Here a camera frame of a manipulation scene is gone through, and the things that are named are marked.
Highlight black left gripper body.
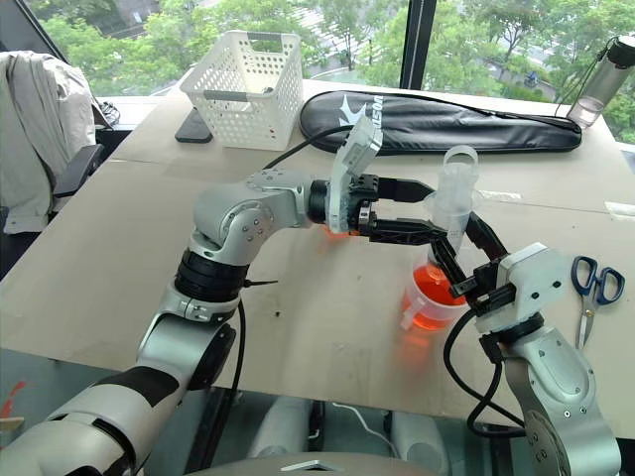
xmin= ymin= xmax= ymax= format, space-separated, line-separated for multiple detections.
xmin=346 ymin=174 xmax=383 ymax=238

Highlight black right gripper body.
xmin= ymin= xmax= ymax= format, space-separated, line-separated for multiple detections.
xmin=447 ymin=259 xmax=518 ymax=313

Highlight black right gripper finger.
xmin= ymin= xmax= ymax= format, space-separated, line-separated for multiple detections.
xmin=429 ymin=234 xmax=469 ymax=290
xmin=465 ymin=210 xmax=509 ymax=262

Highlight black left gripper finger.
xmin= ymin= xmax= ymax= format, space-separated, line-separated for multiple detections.
xmin=370 ymin=217 xmax=450 ymax=247
xmin=379 ymin=177 xmax=439 ymax=203

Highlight clear plastic measuring cup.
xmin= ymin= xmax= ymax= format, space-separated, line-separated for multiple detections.
xmin=425 ymin=146 xmax=485 ymax=265

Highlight clear cup with red liquid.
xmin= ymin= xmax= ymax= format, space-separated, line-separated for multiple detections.
xmin=400 ymin=262 xmax=470 ymax=334

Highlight clear tape strip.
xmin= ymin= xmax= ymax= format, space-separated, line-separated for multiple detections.
xmin=603 ymin=199 xmax=635 ymax=218
xmin=476 ymin=189 xmax=523 ymax=202

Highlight black racket bag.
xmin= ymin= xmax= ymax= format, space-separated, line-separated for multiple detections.
xmin=298 ymin=89 xmax=583 ymax=157

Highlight white perforated plastic basket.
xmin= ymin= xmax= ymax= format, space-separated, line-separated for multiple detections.
xmin=180 ymin=30 xmax=306 ymax=152

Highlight white rounded robot leg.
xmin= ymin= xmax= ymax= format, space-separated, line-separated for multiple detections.
xmin=246 ymin=395 xmax=319 ymax=460
xmin=390 ymin=410 xmax=449 ymax=476

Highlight black smartphone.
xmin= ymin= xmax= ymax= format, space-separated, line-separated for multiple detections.
xmin=174 ymin=109 xmax=215 ymax=146

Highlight clear water bottle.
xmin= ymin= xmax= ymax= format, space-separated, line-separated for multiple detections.
xmin=554 ymin=35 xmax=635 ymax=131

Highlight black office chair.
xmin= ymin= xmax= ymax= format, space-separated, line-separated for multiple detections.
xmin=0 ymin=142 xmax=106 ymax=279

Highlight grey jacket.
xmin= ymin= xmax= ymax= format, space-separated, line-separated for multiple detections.
xmin=0 ymin=50 xmax=98 ymax=235

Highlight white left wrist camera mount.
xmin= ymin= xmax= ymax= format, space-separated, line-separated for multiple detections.
xmin=324 ymin=118 xmax=384 ymax=237

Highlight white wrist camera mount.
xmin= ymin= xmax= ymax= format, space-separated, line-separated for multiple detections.
xmin=324 ymin=118 xmax=384 ymax=237
xmin=473 ymin=242 xmax=572 ymax=334

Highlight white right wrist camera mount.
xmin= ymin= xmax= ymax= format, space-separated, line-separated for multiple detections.
xmin=473 ymin=242 xmax=572 ymax=334

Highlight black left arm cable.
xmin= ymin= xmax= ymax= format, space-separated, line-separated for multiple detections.
xmin=225 ymin=124 xmax=354 ymax=401

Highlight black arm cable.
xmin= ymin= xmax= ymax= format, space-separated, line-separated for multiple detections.
xmin=443 ymin=308 xmax=528 ymax=438
xmin=225 ymin=124 xmax=354 ymax=401

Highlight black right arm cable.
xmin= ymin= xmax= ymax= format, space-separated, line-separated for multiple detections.
xmin=443 ymin=308 xmax=528 ymax=438

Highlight blue handled scissors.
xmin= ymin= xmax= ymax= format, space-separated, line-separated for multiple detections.
xmin=570 ymin=254 xmax=627 ymax=351

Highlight black window frame post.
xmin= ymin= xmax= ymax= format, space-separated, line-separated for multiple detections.
xmin=399 ymin=0 xmax=439 ymax=91

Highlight white cable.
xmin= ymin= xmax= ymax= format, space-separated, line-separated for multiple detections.
xmin=330 ymin=401 xmax=400 ymax=458

